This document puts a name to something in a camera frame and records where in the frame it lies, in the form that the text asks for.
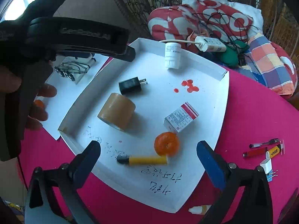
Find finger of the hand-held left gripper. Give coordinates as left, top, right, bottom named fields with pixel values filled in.
left=106, top=45, right=136, bottom=63

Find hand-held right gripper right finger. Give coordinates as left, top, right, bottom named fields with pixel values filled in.
left=196, top=141, right=274, bottom=224

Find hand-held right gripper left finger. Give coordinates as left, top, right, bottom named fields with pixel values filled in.
left=24, top=140, right=101, bottom=224

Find white cardboard tray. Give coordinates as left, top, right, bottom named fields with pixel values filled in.
left=58, top=38, right=230, bottom=214

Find black silver pen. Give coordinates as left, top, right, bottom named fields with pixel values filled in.
left=249, top=139, right=280, bottom=148

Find yellow marker pen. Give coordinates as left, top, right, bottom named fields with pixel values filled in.
left=117, top=155, right=169, bottom=167

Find person's left hand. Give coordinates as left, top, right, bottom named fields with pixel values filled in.
left=27, top=83, right=58, bottom=131

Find black charger plug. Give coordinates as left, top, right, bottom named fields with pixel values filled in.
left=118, top=77, right=148, bottom=95

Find white pill bottle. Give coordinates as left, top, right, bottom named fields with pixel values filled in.
left=164, top=42, right=182, bottom=69

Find red lighter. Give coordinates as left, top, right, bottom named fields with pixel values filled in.
left=242, top=148, right=269, bottom=158

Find small white orange dropper bottle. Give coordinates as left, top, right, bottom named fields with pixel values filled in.
left=188, top=205, right=212, bottom=215

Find large red white cushion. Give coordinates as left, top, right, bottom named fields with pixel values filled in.
left=148, top=5, right=207, bottom=52

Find red white medicine box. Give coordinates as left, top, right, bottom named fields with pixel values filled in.
left=164, top=102, right=199, bottom=133

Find small white plastic clip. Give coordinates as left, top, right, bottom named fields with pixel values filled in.
left=260, top=159, right=278, bottom=182

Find white paper with binder clips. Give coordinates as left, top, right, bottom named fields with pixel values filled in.
left=43, top=51, right=110, bottom=141

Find brown tape roll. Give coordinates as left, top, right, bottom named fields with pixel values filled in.
left=97, top=93, right=136, bottom=132

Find yellow lighter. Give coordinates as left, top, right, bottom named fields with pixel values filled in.
left=266, top=145, right=281, bottom=159

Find pink embossed table cloth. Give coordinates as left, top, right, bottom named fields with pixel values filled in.
left=17, top=58, right=299, bottom=224

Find white power strip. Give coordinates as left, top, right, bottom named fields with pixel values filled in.
left=159, top=36, right=227, bottom=52

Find blue cloth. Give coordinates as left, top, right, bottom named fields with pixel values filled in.
left=241, top=64, right=269, bottom=85

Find green cloth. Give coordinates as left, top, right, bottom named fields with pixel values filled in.
left=220, top=41, right=249, bottom=69

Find flat red white patterned cushion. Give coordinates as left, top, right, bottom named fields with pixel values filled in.
left=195, top=0, right=254, bottom=42

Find plaid colourful cloth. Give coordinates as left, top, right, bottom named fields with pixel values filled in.
left=248, top=33, right=295, bottom=95

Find round red white cushion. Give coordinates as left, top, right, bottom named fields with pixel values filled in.
left=273, top=43, right=298, bottom=82

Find black frame glasses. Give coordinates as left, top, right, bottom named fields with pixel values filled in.
left=55, top=62, right=90, bottom=82

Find black cable bundle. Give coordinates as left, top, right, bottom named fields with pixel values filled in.
left=187, top=7, right=260, bottom=66

